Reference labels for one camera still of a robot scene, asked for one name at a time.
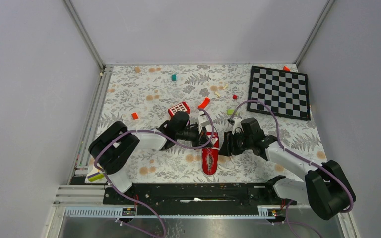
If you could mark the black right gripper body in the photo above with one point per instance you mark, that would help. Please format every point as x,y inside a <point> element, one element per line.
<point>239,143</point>

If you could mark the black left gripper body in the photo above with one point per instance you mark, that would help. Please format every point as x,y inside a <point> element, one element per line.
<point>194,135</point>

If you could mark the orange red curved block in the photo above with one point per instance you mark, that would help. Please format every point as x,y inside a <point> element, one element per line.
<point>204,104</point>

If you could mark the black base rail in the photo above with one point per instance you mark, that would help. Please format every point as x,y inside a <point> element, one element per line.
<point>204,199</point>

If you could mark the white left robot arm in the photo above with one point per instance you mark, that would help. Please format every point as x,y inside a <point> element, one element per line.
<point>112,149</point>

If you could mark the floral patterned table mat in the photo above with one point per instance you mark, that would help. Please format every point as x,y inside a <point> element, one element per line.
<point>149,92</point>

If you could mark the yellow green block stack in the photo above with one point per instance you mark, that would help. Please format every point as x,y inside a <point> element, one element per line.
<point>94,177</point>

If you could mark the black grey chessboard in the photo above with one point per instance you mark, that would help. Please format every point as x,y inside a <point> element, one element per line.
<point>285,93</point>

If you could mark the red canvas sneaker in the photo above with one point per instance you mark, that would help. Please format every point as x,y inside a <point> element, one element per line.
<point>210,155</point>

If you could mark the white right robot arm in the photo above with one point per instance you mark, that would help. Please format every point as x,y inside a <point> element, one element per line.
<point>323,186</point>

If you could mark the red white window brick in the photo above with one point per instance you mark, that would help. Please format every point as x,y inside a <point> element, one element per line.
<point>180,107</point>

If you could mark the green rectangular block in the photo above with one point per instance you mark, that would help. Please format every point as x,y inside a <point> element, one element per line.
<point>230,111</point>

